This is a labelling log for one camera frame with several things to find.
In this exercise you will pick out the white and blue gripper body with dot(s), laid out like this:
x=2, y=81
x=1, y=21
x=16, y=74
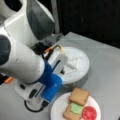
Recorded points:
x=38, y=79

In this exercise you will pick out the toast bread slice front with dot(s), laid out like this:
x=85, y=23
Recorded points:
x=69, y=115

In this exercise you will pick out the toast bread slice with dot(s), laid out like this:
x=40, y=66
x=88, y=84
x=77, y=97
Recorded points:
x=79, y=96
x=69, y=115

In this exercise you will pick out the toast bread slice back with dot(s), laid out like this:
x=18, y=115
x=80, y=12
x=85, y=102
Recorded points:
x=79, y=96

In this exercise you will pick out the green lettuce piece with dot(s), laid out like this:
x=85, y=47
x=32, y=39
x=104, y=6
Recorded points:
x=75, y=108

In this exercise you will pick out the red tomato slice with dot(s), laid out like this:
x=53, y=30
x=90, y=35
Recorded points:
x=89, y=113

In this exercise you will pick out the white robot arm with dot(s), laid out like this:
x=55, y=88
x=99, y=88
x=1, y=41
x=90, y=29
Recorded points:
x=23, y=24

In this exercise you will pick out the white paper plate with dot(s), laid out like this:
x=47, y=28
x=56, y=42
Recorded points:
x=62, y=102

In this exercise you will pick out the orange small block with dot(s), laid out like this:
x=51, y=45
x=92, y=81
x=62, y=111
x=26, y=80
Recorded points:
x=8, y=80

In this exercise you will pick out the white divided round tray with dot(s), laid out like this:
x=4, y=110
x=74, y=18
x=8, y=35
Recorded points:
x=70, y=63

